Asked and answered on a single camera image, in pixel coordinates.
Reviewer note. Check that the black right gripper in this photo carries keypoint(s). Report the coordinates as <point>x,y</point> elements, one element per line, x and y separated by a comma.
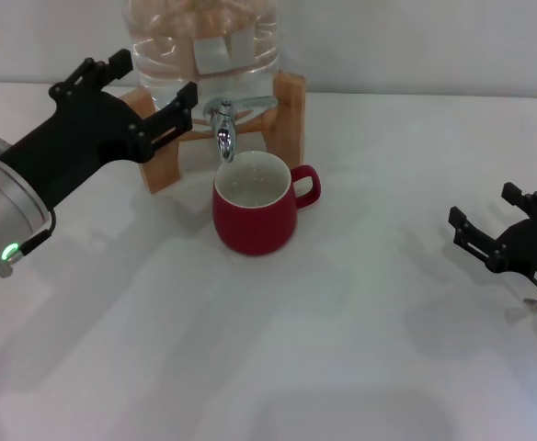
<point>533,250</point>

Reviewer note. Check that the chrome faucet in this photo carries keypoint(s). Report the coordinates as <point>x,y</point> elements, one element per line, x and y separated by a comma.
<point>225,138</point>

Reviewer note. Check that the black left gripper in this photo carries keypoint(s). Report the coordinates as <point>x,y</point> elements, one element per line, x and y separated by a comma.
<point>75,142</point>

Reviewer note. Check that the wooden dispenser stand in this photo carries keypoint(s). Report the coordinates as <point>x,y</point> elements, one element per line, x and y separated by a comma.
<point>291,124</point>

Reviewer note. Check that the red ceramic cup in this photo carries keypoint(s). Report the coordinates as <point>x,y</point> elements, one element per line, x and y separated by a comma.
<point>254,225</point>

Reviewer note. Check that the glass water dispenser jar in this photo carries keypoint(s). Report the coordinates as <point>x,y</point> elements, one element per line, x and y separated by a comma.
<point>176,69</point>

